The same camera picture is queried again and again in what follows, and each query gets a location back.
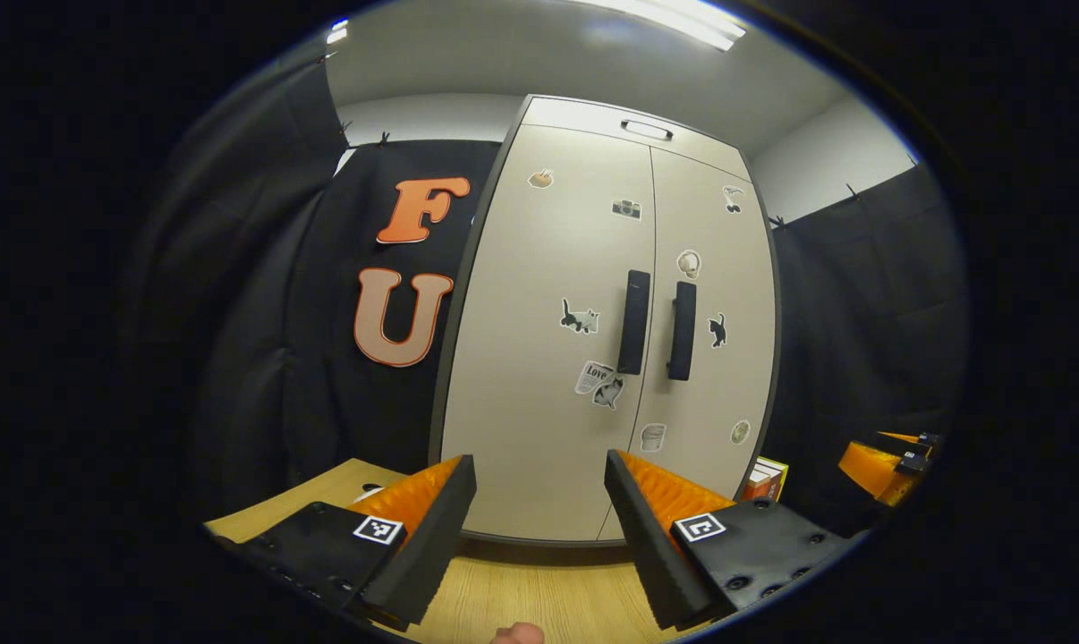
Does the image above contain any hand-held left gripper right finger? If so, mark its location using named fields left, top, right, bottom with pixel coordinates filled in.
left=604, top=450, right=849, bottom=631

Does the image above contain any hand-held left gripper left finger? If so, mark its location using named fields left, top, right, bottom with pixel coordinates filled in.
left=204, top=454, right=478, bottom=631

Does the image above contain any white shoe cabinet door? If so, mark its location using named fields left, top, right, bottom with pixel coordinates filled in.
left=598, top=146, right=777, bottom=542
left=439, top=125, right=657, bottom=542

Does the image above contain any white shoe cabinet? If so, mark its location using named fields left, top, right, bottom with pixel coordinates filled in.
left=428, top=94, right=782, bottom=547

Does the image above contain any small colourful box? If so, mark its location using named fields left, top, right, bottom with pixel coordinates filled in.
left=739, top=456, right=790, bottom=502

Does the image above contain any black backdrop cloth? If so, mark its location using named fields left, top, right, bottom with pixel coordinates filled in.
left=119, top=54, right=970, bottom=529

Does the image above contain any black door handle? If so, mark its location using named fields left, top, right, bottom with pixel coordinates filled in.
left=616, top=269, right=652, bottom=376
left=667, top=281, right=698, bottom=382

